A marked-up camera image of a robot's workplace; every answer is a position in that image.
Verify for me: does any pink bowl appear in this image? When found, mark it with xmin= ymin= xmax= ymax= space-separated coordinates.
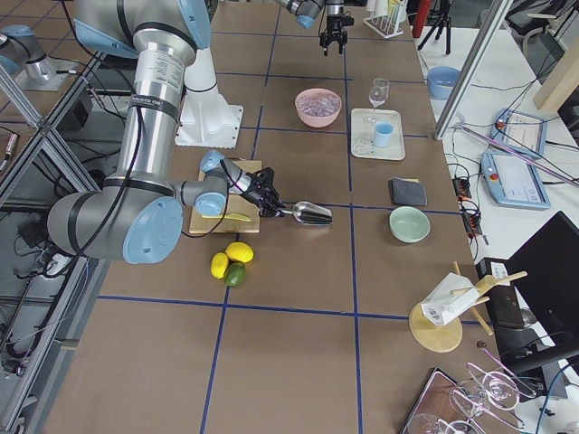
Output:
xmin=294 ymin=88 xmax=342 ymax=128

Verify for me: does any yellow lemon front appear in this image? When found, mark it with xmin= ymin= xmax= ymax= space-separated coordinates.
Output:
xmin=225 ymin=241 xmax=254 ymax=263

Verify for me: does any clear wine glass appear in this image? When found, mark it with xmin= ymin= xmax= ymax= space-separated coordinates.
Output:
xmin=368 ymin=78 xmax=390 ymax=123

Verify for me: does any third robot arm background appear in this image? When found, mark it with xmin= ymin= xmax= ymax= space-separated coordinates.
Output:
xmin=1 ymin=24 xmax=78 ymax=91

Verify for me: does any upturned wine glasses rack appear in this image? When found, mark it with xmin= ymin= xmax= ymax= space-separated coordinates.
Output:
xmin=401 ymin=341 xmax=537 ymax=433

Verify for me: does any yellow lemon rear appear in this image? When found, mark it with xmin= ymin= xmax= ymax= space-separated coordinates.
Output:
xmin=210 ymin=252 xmax=230 ymax=279

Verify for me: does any green bowl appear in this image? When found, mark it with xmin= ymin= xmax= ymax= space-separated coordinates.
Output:
xmin=389 ymin=206 xmax=431 ymax=243

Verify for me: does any blue basin bowl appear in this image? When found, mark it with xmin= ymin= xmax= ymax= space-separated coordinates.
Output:
xmin=426 ymin=66 xmax=460 ymax=100

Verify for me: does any light blue cup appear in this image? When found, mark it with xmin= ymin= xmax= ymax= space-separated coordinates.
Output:
xmin=373 ymin=121 xmax=394 ymax=148

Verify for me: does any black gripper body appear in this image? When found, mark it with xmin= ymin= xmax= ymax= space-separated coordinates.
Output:
xmin=242 ymin=167 xmax=280 ymax=209
xmin=323 ymin=14 xmax=354 ymax=47

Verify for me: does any aluminium frame post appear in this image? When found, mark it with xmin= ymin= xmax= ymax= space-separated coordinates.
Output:
xmin=433 ymin=0 xmax=513 ymax=140

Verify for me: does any black monitor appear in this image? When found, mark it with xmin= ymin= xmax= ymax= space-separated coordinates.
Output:
xmin=489 ymin=211 xmax=578 ymax=373

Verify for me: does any white carton on stand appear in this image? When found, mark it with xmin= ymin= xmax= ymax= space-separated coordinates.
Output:
xmin=421 ymin=273 xmax=479 ymax=326

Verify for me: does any green lime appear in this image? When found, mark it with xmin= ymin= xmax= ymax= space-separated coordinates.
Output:
xmin=223 ymin=262 xmax=246 ymax=288

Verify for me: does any wooden cup stand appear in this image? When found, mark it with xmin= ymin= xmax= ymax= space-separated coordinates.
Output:
xmin=409 ymin=261 xmax=527 ymax=353

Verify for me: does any yellow lemon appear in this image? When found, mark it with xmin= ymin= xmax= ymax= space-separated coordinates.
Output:
xmin=225 ymin=241 xmax=254 ymax=263
xmin=210 ymin=252 xmax=230 ymax=279

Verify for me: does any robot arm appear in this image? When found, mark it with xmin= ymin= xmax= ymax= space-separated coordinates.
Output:
xmin=276 ymin=0 xmax=355 ymax=56
xmin=47 ymin=1 xmax=284 ymax=264

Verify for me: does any clear ice cubes pile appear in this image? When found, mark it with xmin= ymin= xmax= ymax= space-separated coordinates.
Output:
xmin=298 ymin=93 xmax=340 ymax=117

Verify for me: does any wooden cutting board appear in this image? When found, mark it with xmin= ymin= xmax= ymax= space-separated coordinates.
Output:
xmin=181 ymin=157 xmax=261 ymax=236

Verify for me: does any grey yellow folded cloth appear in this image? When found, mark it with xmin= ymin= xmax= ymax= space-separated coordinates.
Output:
xmin=388 ymin=177 xmax=428 ymax=206

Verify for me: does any blue teach pendant near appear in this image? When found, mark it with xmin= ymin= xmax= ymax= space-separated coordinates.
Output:
xmin=480 ymin=150 xmax=551 ymax=210

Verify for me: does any yellow plastic knife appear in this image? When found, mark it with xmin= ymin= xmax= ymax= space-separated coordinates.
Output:
xmin=203 ymin=212 xmax=252 ymax=222

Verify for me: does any blue teach pendant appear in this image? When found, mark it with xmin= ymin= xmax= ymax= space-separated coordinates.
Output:
xmin=480 ymin=150 xmax=551 ymax=210
xmin=491 ymin=108 xmax=547 ymax=159

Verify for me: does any cream bear serving tray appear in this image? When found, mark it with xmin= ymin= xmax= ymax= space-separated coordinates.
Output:
xmin=350 ymin=108 xmax=405 ymax=161

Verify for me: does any black camera tripod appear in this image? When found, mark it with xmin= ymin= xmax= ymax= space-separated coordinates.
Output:
xmin=417 ymin=0 xmax=452 ymax=55

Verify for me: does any blue teach pendant far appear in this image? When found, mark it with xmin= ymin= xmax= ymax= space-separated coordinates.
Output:
xmin=491 ymin=108 xmax=547 ymax=159

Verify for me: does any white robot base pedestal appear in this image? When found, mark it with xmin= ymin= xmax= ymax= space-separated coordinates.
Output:
xmin=176 ymin=48 xmax=243 ymax=149

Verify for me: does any stainless steel ice scoop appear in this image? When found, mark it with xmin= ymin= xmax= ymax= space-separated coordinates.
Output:
xmin=278 ymin=201 xmax=333 ymax=225

